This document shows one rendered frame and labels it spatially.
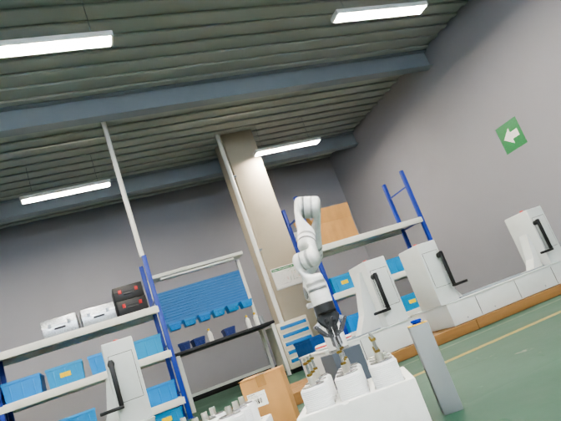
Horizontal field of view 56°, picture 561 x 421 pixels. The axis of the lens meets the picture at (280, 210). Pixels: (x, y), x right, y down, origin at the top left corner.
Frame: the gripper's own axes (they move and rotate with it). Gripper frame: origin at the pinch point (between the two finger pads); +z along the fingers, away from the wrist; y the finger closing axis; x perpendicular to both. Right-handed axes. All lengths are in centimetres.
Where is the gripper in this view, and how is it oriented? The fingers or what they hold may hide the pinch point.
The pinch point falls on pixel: (336, 342)
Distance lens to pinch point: 191.4
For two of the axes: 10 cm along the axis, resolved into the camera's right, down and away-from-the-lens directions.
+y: 9.3, -2.8, 2.4
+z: 3.3, 9.1, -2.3
